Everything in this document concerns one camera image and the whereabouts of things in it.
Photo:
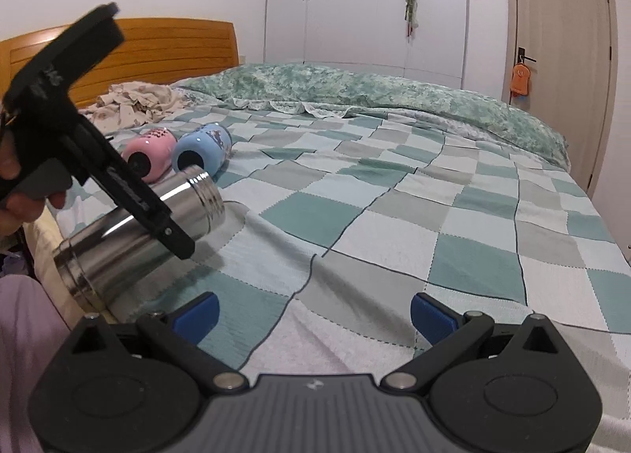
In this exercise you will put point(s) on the pink bottle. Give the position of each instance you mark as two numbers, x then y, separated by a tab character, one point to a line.
157	147

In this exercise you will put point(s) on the orange hanging ornament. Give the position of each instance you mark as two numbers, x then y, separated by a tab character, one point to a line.
520	80

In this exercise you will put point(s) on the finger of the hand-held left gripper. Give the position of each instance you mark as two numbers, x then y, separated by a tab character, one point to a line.
143	196

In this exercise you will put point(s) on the person's pink clothing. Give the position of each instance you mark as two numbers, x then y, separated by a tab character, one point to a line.
19	359

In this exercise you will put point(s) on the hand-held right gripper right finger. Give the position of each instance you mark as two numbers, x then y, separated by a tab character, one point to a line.
434	320

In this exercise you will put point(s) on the light blue bottle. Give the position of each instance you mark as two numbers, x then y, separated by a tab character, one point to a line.
199	147

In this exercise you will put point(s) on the beige floral cloth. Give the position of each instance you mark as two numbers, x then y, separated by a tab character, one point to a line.
133	103

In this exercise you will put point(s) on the person's left hand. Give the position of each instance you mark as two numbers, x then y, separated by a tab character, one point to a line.
19	216

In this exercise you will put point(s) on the wooden headboard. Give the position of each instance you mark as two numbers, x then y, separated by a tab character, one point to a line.
162	48

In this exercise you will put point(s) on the stainless steel cup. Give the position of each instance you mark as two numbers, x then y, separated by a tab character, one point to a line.
113	251

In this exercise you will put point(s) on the beige door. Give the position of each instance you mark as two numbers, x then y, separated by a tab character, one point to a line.
562	63

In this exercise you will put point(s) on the green hanging ornament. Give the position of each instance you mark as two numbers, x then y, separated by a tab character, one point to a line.
411	11

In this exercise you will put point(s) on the checkered blanket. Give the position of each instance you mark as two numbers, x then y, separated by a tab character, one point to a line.
394	216

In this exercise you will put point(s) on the white wardrobe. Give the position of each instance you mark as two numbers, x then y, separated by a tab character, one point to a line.
345	4

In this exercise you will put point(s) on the green floral quilt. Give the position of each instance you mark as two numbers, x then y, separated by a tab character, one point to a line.
345	83

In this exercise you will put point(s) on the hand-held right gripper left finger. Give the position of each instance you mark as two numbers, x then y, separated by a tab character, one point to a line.
197	317

